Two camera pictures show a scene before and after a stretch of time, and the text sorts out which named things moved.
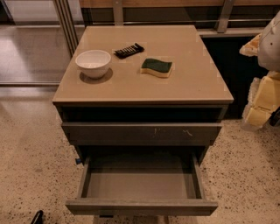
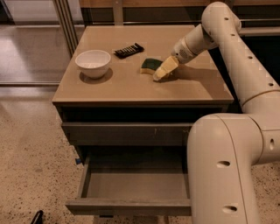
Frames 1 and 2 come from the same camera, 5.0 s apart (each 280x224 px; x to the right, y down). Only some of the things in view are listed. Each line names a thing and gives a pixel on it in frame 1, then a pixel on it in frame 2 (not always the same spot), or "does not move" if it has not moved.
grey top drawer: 142,134 does not move
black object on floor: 38,218 does not move
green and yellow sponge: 156,67 does not move
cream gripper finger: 263,100 -> 186,48
